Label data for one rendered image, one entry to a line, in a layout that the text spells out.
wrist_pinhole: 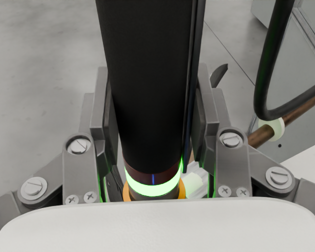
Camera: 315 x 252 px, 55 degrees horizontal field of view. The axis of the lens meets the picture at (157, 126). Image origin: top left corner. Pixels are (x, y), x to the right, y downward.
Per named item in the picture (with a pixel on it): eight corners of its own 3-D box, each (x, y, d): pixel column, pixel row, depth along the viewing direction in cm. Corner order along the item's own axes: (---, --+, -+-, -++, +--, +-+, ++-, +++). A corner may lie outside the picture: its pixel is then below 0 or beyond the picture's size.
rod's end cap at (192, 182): (189, 179, 26) (191, 166, 25) (205, 195, 25) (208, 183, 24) (171, 191, 26) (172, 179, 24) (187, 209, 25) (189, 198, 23)
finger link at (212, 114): (202, 223, 12) (186, 106, 17) (280, 220, 13) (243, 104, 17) (212, 184, 10) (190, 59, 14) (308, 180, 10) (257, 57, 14)
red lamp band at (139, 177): (157, 129, 19) (157, 116, 18) (192, 164, 18) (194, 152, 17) (113, 156, 18) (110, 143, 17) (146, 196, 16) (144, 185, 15)
